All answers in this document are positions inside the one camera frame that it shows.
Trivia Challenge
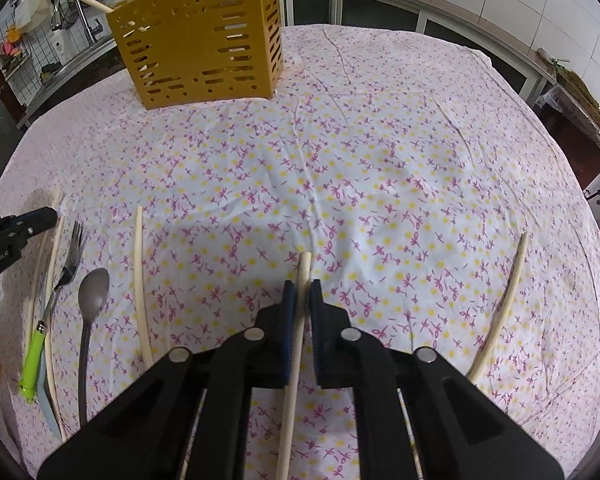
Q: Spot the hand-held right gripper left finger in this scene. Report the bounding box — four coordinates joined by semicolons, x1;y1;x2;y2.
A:
36;280;301;480

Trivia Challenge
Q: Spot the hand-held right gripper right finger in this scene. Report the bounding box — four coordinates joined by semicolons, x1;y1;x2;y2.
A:
307;279;565;480

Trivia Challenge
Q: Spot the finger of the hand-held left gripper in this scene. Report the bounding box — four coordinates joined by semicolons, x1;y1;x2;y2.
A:
5;207;59;246

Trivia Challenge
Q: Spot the metal spoon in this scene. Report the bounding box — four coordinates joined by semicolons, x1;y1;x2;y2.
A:
77;268;111;428

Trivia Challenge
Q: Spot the green handled metal fork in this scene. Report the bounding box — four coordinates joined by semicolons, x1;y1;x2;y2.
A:
19;221;86;402

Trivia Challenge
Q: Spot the yellow slotted utensil caddy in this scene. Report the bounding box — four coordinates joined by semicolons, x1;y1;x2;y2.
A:
106;0;285;111

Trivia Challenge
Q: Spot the floral pink tablecloth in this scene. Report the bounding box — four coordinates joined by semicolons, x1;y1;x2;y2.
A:
0;24;600;480

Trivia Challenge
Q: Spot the hanging white cloth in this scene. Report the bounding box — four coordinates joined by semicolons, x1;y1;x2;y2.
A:
10;0;53;36

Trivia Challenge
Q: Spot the steel sink faucet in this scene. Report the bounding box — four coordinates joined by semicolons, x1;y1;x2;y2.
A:
50;0;103;43

